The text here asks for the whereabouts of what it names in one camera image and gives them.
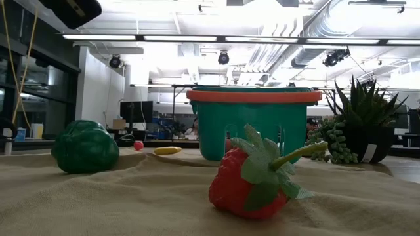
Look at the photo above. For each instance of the dark green toy bell pepper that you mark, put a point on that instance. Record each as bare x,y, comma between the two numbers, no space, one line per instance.
85,147

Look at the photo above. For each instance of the small red toy tomato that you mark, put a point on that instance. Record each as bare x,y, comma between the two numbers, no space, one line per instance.
138,145

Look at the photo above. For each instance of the pink toy peach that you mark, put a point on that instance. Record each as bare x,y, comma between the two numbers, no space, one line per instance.
228,146

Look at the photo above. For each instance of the black ceiling spotlight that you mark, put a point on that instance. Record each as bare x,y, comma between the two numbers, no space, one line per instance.
115,61
334,57
223,58

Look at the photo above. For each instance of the black beam with LED strips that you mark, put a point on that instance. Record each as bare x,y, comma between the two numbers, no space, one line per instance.
180,38

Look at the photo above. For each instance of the black computer monitor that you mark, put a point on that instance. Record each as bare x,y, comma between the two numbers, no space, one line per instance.
136,111

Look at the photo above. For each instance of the brown cardboard box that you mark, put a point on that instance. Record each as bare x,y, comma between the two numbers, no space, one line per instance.
118,124

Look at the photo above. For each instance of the white plastic jug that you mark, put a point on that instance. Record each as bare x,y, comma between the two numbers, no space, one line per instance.
37,131

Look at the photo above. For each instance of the blue container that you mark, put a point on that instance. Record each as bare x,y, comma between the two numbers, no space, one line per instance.
20,135

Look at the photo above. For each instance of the person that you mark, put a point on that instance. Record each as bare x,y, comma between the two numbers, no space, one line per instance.
193,131
311,126

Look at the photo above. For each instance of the tan burlap cloth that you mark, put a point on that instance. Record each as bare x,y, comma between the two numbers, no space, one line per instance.
131,196

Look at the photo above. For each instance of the teal basket with orange rim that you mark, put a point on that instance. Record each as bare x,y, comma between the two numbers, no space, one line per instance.
256,124

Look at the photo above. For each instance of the red toy strawberry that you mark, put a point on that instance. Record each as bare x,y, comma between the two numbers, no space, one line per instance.
233,190

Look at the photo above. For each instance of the potted succulent plant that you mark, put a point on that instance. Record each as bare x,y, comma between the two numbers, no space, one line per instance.
367,131

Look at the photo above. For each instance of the white cylinder post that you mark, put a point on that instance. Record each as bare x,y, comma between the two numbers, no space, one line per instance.
8,147

